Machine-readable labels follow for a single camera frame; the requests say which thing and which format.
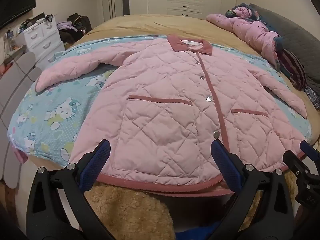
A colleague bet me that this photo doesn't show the blue cloth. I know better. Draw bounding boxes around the blue cloth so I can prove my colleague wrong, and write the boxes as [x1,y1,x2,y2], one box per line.
[175,226,215,240]

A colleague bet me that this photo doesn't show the grey padded footboard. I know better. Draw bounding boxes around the grey padded footboard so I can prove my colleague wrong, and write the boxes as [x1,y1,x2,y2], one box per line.
[0,51,43,188]

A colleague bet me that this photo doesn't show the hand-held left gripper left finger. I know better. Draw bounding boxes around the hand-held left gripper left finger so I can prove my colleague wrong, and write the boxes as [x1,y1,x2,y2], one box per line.
[26,139,115,240]

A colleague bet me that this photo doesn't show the pink puffer jacket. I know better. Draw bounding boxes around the pink puffer jacket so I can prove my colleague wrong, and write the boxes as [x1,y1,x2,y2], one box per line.
[206,5,284,72]

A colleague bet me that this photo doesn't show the tan fluffy cloth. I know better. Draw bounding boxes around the tan fluffy cloth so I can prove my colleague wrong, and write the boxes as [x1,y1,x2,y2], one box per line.
[89,172,298,240]

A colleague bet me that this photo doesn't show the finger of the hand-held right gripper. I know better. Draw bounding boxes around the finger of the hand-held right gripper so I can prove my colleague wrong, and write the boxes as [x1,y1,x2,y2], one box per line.
[299,140,320,162]
[282,149,312,180]

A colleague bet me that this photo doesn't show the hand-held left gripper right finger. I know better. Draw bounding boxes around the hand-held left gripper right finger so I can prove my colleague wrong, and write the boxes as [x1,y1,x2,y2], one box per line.
[207,139,293,240]

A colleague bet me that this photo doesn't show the black backpack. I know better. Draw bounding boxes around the black backpack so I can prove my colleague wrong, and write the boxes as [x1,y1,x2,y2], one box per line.
[67,14,93,34]

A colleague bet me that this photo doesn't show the tan bedspread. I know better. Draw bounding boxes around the tan bedspread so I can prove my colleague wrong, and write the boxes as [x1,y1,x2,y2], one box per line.
[25,14,320,173]

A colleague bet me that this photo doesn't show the dark striped cloth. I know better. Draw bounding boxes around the dark striped cloth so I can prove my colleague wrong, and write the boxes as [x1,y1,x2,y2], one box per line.
[277,49,307,90]

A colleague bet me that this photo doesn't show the black television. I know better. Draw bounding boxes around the black television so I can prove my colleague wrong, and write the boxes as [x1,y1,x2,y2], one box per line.
[0,0,37,29]

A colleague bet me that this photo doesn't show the white drawer cabinet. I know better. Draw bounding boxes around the white drawer cabinet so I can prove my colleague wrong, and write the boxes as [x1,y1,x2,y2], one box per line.
[16,15,66,68]

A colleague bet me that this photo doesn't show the dark floral cloth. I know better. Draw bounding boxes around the dark floral cloth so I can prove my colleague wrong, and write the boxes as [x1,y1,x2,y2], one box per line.
[304,86,320,110]

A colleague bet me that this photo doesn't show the pink quilted jacket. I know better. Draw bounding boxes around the pink quilted jacket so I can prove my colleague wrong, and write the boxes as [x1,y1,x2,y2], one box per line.
[34,34,312,197]

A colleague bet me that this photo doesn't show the dark grey quilted headboard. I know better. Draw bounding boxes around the dark grey quilted headboard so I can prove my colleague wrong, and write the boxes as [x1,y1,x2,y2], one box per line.
[250,4,320,95]

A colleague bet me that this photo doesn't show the purple garment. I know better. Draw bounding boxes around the purple garment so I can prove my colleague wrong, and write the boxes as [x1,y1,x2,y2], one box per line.
[57,21,74,32]

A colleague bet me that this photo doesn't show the blue cartoon cat blanket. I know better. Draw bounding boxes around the blue cartoon cat blanket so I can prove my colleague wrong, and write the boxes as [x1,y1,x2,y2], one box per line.
[7,35,313,168]

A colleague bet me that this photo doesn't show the small pink cloth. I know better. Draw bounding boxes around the small pink cloth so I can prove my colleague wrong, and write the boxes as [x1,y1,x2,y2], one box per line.
[10,146,28,164]

